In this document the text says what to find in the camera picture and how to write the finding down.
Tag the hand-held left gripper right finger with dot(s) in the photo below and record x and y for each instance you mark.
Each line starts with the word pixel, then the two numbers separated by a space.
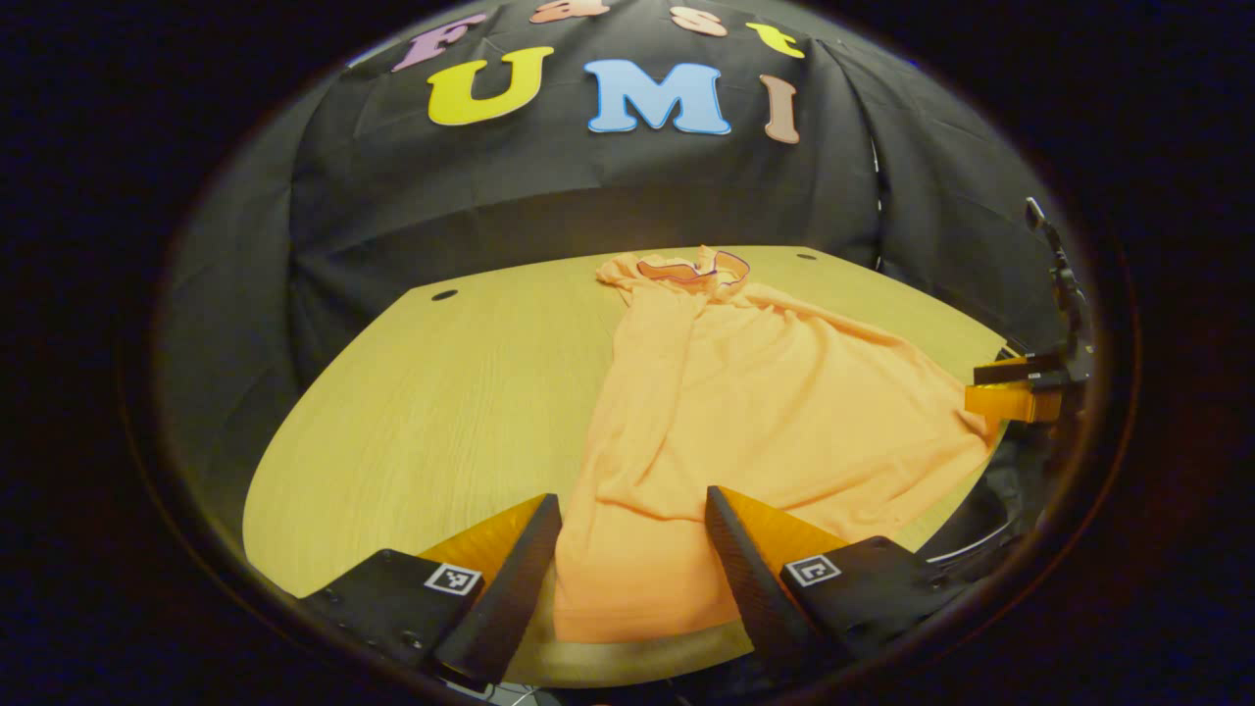
pixel 755 593

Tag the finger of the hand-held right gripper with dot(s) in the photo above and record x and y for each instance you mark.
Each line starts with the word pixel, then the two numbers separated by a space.
pixel 1020 374
pixel 1020 403

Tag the black backdrop cloth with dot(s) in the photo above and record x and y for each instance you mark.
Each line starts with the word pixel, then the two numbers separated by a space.
pixel 549 186

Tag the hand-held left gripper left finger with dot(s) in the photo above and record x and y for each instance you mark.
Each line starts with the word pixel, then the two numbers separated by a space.
pixel 505 598

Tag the orange T-shirt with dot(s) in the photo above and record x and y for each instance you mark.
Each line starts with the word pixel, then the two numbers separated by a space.
pixel 745 392

